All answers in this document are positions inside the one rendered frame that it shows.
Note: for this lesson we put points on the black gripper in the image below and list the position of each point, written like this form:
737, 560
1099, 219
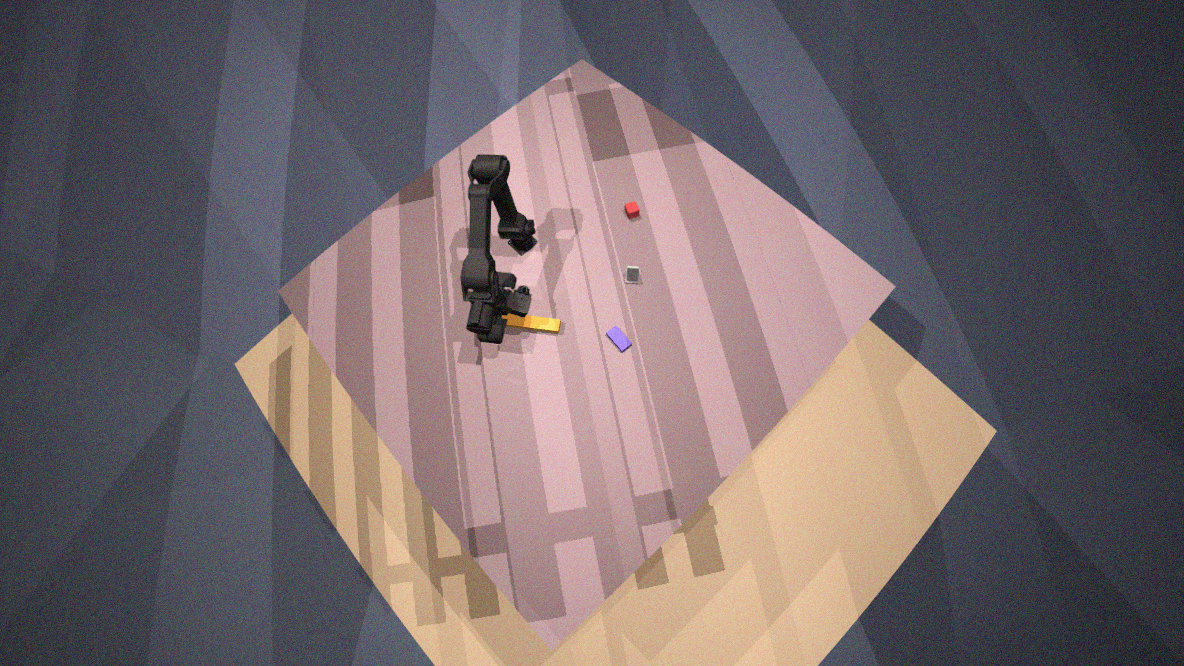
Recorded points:
499, 323

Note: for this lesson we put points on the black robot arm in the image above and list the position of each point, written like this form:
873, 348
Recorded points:
478, 270

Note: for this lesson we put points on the purple flat bar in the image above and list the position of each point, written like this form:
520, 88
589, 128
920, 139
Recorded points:
619, 339

